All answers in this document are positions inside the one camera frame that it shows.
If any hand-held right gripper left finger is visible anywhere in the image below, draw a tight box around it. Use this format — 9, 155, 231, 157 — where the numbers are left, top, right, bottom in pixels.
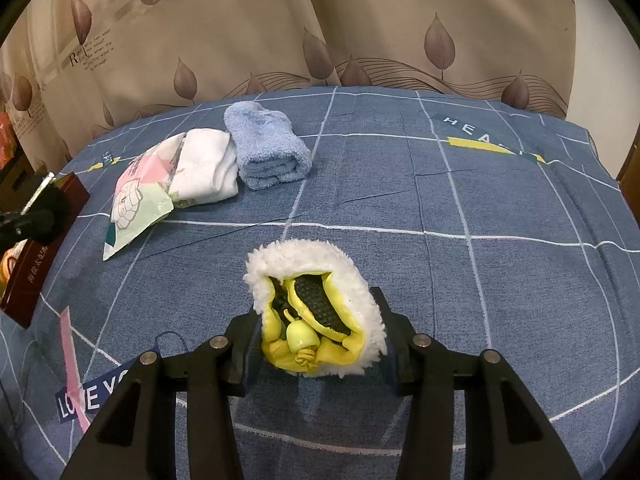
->
60, 312, 266, 480

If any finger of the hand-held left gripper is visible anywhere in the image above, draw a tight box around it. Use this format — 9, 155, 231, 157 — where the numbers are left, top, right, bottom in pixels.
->
0, 195, 68, 251

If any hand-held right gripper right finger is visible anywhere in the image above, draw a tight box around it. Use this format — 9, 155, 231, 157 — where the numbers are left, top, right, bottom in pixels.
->
367, 286, 583, 480

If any red tin box gold inside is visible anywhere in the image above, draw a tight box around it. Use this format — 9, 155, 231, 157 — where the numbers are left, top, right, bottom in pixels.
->
0, 172, 92, 330

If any white green snack packet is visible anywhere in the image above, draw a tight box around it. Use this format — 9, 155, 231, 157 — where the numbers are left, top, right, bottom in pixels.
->
102, 135, 188, 262

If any light blue towel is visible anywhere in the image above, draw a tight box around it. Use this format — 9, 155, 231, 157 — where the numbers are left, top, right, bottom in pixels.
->
223, 101, 313, 192

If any blue checked bedsheet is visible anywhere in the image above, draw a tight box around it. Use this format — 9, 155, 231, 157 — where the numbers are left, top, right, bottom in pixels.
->
0, 85, 640, 480

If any brown wooden furniture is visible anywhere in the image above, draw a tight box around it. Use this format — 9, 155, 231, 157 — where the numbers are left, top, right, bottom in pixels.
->
616, 125, 640, 202

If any beige leaf print curtain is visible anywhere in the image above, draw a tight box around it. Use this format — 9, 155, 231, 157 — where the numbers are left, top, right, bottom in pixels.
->
0, 0, 576, 171

